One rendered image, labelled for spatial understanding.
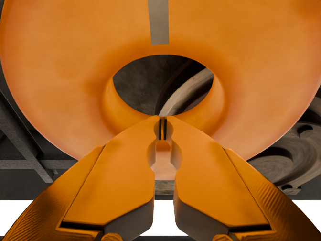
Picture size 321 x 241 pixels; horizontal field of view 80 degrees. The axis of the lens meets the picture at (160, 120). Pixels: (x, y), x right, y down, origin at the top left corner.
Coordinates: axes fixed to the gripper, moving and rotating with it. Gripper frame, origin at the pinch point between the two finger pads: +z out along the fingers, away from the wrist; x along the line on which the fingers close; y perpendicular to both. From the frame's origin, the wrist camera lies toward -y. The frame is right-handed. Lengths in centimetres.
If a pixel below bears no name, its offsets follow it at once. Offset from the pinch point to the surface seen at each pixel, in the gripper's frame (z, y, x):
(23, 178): 545, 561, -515
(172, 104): 25.4, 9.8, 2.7
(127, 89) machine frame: 42.0, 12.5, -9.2
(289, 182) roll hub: 21.8, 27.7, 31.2
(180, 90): 24.5, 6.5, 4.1
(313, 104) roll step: 20.9, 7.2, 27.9
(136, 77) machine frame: 40.9, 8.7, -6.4
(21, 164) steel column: 389, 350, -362
